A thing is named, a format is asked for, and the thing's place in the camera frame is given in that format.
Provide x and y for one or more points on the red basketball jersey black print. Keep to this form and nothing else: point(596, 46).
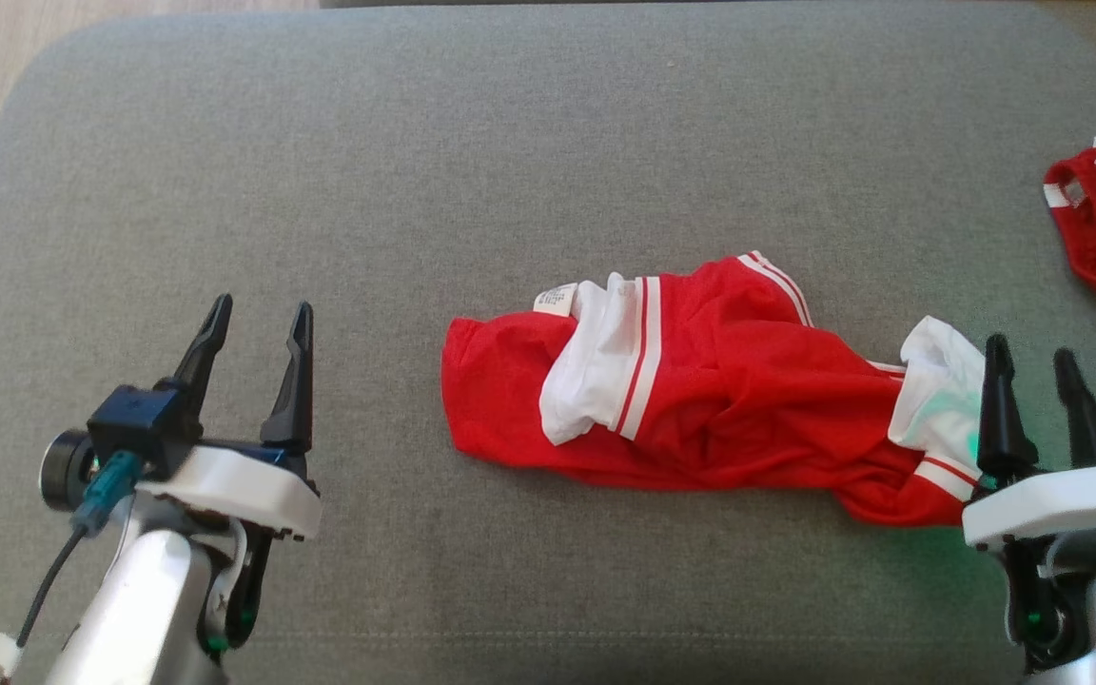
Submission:
point(729, 390)

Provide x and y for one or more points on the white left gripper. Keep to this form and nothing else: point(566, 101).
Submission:
point(234, 490)

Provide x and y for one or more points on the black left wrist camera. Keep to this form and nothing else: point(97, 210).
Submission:
point(120, 428)

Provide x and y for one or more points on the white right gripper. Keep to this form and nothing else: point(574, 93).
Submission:
point(1052, 504)

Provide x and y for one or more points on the grey fabric sofa cushion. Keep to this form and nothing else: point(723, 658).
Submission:
point(510, 143)

